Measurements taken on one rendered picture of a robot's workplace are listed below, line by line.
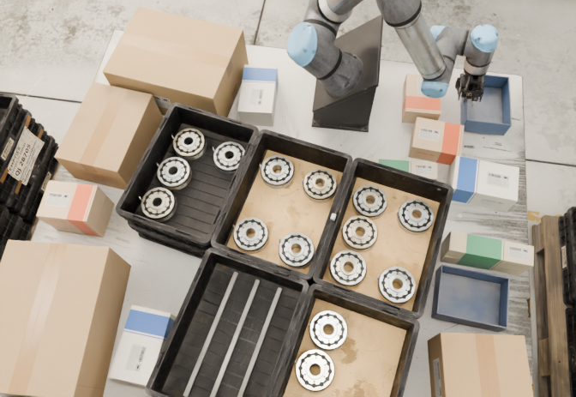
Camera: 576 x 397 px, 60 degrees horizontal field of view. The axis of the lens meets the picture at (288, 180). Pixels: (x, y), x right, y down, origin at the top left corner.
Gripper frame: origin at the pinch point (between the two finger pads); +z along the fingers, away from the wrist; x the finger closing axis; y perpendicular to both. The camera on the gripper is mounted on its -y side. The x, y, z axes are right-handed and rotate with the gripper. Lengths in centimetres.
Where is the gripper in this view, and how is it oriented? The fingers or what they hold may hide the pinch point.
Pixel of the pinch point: (465, 98)
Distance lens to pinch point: 187.5
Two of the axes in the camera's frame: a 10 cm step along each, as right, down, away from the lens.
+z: 1.5, 4.3, 8.9
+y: -1.9, 9.0, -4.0
